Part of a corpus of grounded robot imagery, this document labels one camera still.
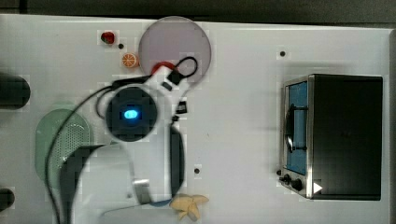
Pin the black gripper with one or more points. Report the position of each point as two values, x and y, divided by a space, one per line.
181 109

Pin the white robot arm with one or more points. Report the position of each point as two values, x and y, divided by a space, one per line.
144 163

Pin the green strainer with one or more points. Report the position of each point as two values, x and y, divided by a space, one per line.
76 133

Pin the round grey plate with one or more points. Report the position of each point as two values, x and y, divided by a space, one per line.
171 39

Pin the toy orange slice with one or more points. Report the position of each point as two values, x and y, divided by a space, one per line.
129 60

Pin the peeled toy banana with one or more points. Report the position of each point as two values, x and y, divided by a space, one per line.
187 205

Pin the blue bowl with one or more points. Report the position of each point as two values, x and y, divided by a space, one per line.
161 203

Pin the small red toy fruit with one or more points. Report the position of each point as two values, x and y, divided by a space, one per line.
108 37

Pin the black toaster oven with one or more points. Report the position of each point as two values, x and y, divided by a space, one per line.
332 137

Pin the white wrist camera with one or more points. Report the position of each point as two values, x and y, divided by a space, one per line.
174 82

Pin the black cylinder post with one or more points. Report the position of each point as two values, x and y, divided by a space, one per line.
7 199
15 92

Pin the black cylinder post lower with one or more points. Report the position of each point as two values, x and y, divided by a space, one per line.
7 199

